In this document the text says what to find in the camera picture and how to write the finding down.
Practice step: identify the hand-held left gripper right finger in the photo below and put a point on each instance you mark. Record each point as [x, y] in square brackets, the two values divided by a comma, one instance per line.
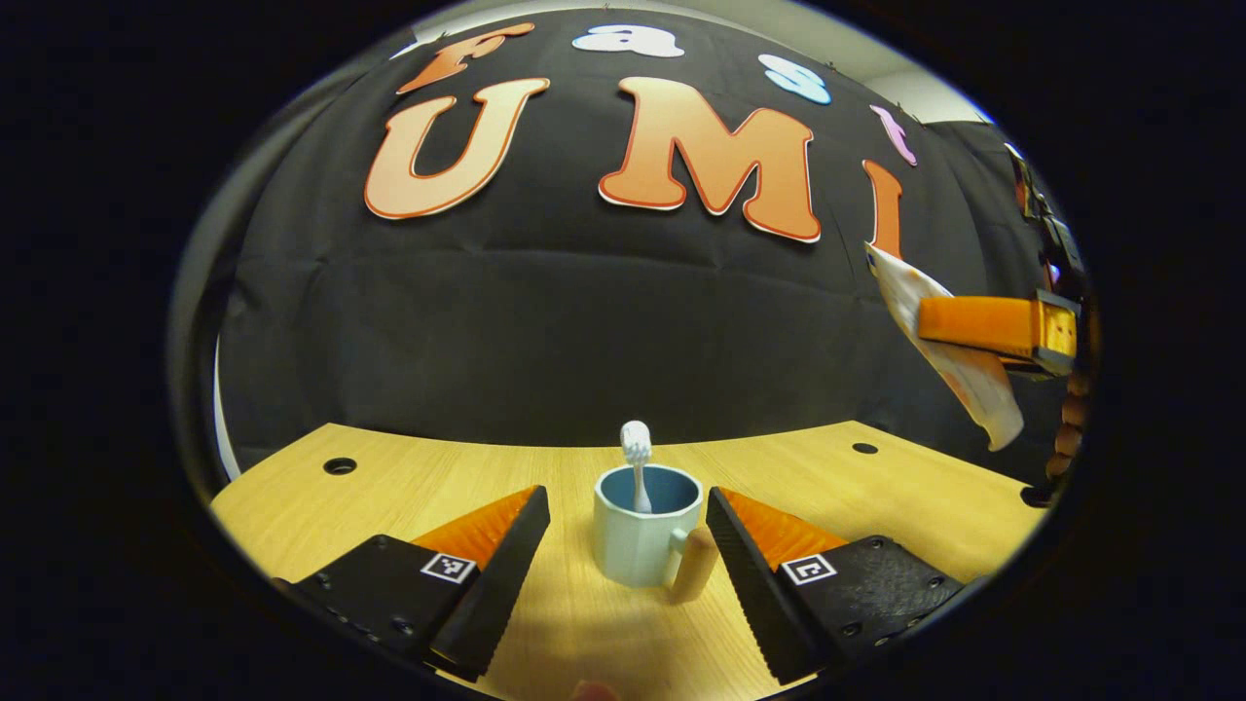
[745, 584]

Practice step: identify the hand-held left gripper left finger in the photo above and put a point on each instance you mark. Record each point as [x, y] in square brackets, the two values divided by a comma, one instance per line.
[501, 584]

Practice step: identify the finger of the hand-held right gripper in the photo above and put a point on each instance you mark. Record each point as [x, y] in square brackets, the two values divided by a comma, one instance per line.
[973, 321]

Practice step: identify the white toothpaste tube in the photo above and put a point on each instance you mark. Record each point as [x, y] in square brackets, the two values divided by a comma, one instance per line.
[978, 389]

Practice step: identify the white toothbrush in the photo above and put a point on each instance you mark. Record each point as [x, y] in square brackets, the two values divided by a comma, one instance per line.
[637, 443]

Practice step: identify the wooden desktop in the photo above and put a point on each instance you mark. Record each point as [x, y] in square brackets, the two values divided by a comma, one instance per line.
[389, 497]

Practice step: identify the black backdrop cloth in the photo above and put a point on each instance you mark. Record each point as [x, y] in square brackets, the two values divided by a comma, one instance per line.
[584, 321]

